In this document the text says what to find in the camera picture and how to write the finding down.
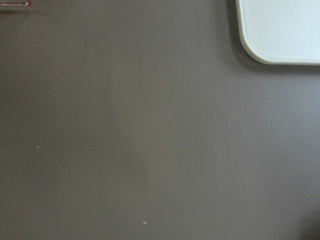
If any cream rabbit tray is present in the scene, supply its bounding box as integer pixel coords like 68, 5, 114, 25
235, 0, 320, 66

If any copper wire bottle rack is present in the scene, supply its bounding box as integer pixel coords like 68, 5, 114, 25
0, 0, 33, 7

